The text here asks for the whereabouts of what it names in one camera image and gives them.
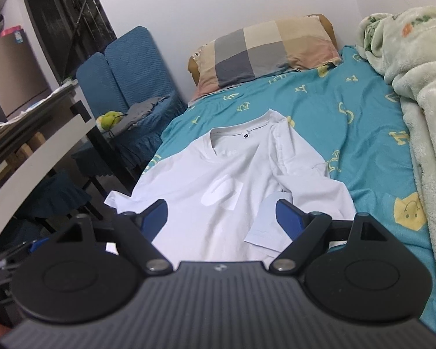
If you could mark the grey cloth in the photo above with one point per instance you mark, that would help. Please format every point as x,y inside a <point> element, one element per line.
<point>145,111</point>

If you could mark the pale green fleece blanket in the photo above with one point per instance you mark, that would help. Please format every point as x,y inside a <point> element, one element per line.
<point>421,80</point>

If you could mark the checkered pillow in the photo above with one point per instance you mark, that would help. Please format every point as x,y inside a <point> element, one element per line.
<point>261,51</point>

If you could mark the white t-shirt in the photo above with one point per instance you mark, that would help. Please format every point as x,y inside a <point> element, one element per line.
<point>189,174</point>

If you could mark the brown pillow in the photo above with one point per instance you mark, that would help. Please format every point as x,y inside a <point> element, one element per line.
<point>193,69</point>

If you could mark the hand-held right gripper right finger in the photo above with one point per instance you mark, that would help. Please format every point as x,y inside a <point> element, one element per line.
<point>287,219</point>

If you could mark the cardboard box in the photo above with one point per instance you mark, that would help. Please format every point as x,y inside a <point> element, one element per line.
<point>14,76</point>

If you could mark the white table with black legs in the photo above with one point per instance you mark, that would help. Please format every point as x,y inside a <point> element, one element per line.
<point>40,163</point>

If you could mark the dark glass cabinet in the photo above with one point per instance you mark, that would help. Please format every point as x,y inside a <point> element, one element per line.
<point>65,18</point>

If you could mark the yellow-green plush toy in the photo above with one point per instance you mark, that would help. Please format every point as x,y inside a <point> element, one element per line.
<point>109,120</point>

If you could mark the teal printed bed sheet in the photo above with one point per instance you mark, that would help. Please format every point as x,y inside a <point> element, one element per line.
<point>348,145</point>

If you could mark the blue covered chair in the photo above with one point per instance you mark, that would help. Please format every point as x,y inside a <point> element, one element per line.
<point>87,156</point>
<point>94,76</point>
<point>54,196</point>
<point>138,65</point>

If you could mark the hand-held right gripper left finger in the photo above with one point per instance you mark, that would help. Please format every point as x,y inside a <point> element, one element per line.
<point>156,216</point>

